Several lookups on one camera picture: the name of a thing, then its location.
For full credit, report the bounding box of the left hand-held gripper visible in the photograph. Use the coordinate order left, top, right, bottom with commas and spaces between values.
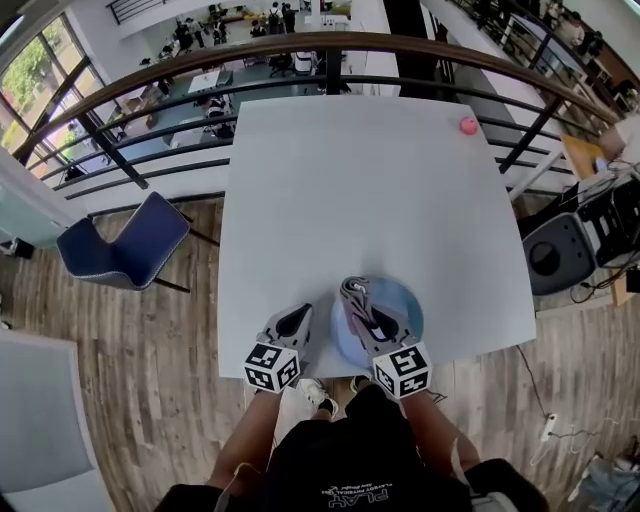
243, 302, 315, 396

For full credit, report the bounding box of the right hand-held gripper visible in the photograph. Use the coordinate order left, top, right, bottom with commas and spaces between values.
355, 304, 434, 403

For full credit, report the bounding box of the big blue plate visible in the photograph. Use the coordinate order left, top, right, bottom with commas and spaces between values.
329, 277, 425, 369

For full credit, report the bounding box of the purple grey cloth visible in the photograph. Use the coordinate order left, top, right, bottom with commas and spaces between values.
339, 274, 384, 337

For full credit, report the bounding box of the person's right forearm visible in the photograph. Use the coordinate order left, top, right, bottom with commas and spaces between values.
399, 389, 481, 481

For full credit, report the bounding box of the person's left forearm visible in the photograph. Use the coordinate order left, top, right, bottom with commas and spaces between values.
207, 387, 281, 494

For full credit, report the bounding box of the person's left white shoe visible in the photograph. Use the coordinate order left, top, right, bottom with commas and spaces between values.
298, 378, 340, 419

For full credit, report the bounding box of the person's black shirt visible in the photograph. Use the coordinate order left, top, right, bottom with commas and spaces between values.
154, 384, 551, 512

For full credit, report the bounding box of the blue chair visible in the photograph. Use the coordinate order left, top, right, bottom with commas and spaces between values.
56, 191, 221, 294

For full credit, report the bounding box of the grey office chair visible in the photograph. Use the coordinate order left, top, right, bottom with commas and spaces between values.
522, 212, 599, 296

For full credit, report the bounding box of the wooden desk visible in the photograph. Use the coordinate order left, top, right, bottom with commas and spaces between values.
610, 267, 640, 307
559, 133, 626, 182

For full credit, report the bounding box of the grey fabric bag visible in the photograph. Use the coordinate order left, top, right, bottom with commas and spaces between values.
582, 457, 640, 504

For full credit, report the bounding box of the wooden handrail black railing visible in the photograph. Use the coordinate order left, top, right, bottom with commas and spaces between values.
12, 30, 624, 201

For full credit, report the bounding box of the small black bin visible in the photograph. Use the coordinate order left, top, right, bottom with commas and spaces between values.
0, 239, 34, 260

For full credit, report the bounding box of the frosted glass door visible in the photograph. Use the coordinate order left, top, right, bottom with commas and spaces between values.
0, 147, 89, 249

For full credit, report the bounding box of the crowd of people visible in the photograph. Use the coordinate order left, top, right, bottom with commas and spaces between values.
159, 2, 301, 56

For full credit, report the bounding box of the black metal railing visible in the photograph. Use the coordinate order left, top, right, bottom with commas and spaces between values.
444, 0, 624, 109
105, 0, 169, 25

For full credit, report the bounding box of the large window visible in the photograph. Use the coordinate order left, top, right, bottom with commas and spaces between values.
0, 14, 109, 156

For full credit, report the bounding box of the black floor cable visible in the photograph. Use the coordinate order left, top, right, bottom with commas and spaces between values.
514, 344, 551, 419

